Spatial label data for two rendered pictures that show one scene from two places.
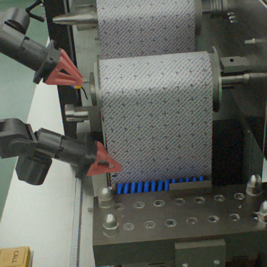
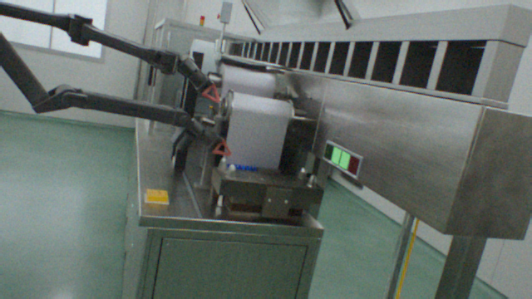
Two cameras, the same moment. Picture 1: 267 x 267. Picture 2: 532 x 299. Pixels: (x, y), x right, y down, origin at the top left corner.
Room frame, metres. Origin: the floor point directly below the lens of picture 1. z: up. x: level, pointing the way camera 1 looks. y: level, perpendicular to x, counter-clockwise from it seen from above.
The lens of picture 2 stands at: (-0.58, 0.42, 1.42)
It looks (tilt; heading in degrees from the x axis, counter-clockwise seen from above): 10 degrees down; 341
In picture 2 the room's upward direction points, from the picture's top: 12 degrees clockwise
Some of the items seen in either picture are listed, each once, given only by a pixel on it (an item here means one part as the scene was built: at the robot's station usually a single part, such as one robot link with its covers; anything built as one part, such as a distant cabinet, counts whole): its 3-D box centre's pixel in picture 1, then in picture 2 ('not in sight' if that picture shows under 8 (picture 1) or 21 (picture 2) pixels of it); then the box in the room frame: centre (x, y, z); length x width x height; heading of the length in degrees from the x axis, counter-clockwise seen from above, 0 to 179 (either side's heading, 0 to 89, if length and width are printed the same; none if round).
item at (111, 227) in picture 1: (110, 223); (231, 170); (0.80, 0.06, 1.05); 0.04 x 0.04 x 0.04
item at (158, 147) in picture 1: (159, 149); (253, 147); (0.97, -0.06, 1.11); 0.23 x 0.01 x 0.18; 91
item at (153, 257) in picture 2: not in sight; (181, 212); (1.97, 0.03, 0.43); 2.52 x 0.64 x 0.86; 1
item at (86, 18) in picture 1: (88, 17); (214, 80); (1.27, 0.09, 1.33); 0.06 x 0.06 x 0.06; 1
